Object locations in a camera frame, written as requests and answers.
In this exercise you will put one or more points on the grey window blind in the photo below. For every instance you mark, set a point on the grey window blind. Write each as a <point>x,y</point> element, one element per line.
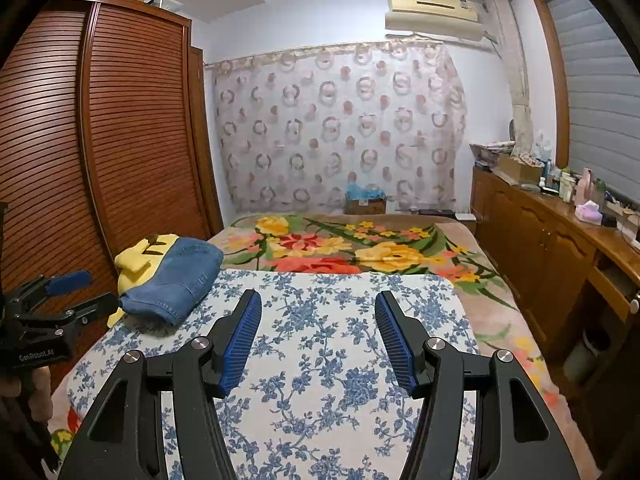
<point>595,85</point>

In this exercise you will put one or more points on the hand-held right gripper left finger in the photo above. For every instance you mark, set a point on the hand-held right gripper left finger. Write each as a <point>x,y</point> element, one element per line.
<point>242,340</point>

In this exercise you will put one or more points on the pink bottle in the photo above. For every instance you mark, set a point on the pink bottle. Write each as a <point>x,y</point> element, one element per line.
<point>585,185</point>

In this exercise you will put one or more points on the long wooden cabinet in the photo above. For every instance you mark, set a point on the long wooden cabinet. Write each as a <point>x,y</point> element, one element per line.
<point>530,240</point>

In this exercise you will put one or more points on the person's left hand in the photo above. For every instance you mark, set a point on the person's left hand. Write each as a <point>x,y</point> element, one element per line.
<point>42,392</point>

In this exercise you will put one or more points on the blue floral white mat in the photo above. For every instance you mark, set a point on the blue floral white mat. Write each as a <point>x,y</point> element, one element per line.
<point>320,310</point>

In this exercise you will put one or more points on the white cosmetic jars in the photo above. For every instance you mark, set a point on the white cosmetic jars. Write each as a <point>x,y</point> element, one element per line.
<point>566,187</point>

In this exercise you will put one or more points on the yellow plush toy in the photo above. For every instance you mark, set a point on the yellow plush toy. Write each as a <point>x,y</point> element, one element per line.
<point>135,262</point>

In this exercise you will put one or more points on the wooden window frame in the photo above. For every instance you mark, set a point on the wooden window frame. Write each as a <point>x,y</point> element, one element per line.
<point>550,60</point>

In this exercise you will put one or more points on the open cardboard box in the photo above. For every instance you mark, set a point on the open cardboard box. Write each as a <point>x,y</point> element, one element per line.
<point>517,170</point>

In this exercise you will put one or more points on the pink tissue box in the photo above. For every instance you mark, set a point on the pink tissue box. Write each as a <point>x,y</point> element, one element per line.
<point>590,211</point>

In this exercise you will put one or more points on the tied beige window curtain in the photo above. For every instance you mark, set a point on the tied beige window curtain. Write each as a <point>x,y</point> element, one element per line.
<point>515,60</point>

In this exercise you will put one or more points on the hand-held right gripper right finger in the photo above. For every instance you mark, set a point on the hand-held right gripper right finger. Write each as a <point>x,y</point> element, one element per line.
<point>395,340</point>

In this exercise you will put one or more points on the small cardboard box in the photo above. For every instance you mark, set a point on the small cardboard box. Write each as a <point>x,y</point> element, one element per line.
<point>365,206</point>

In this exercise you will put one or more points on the circle patterned sheer curtain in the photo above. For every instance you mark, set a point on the circle patterned sheer curtain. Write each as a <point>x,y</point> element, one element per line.
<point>325,125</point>

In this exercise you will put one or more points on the blue plastic bag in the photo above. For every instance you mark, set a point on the blue plastic bag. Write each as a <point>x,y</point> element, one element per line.
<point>362,187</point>

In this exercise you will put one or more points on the wooden louvered wardrobe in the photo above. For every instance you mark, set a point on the wooden louvered wardrobe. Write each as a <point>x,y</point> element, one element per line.
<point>125,135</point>

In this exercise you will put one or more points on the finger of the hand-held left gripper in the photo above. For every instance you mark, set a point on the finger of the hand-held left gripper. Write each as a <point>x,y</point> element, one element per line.
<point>67,281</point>
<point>85,310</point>

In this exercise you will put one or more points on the blue denim pants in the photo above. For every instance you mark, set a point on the blue denim pants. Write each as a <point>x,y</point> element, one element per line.
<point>175,280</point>

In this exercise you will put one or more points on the beige wall air conditioner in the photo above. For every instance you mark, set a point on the beige wall air conditioner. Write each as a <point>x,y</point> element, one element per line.
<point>430,15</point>

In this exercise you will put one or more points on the stack of trays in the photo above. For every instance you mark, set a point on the stack of trays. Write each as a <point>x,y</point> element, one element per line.
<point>492,152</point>

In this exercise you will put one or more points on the grey bin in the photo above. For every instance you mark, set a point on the grey bin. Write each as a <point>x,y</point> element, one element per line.
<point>587,360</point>

